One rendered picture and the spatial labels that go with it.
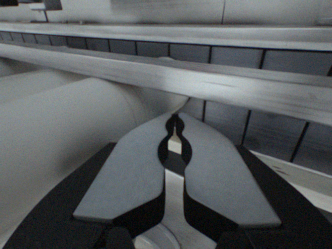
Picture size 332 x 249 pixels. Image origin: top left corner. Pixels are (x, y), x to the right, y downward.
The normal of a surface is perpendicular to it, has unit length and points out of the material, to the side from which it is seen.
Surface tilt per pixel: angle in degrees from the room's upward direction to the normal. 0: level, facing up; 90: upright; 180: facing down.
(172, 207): 0
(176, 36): 0
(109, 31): 0
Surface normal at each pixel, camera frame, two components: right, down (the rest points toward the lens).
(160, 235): 0.24, -0.75
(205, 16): -0.54, 0.43
